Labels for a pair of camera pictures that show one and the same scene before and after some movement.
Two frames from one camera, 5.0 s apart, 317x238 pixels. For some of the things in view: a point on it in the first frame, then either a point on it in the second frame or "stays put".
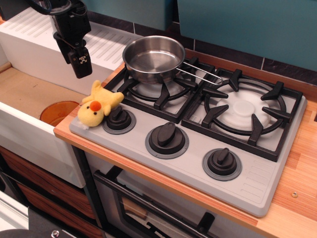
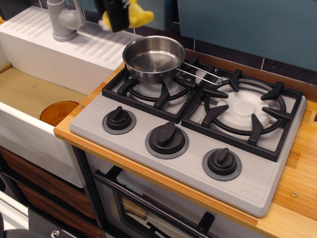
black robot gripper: x=72 y=25 -> x=117 y=11
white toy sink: x=37 y=91 stays put
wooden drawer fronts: x=56 y=200 stays put
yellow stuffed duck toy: x=92 y=108 -> x=137 y=17
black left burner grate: x=170 y=100 stays put
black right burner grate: x=246 y=110 stays put
